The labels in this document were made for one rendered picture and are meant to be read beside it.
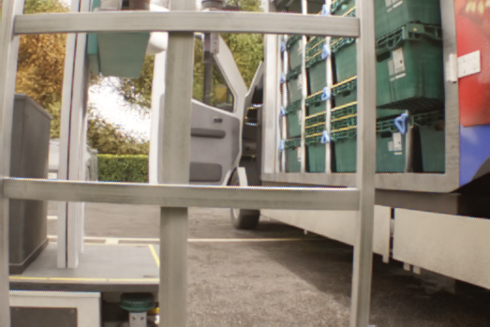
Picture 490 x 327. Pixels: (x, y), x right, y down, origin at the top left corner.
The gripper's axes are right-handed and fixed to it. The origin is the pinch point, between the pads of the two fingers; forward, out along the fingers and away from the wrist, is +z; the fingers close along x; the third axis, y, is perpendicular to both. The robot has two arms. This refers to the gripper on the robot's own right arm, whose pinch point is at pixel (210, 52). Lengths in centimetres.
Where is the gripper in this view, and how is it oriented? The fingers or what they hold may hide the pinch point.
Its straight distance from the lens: 157.5
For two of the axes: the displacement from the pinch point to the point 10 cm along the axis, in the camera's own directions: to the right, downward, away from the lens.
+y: -9.6, -0.4, -2.7
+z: -0.3, 10.0, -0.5
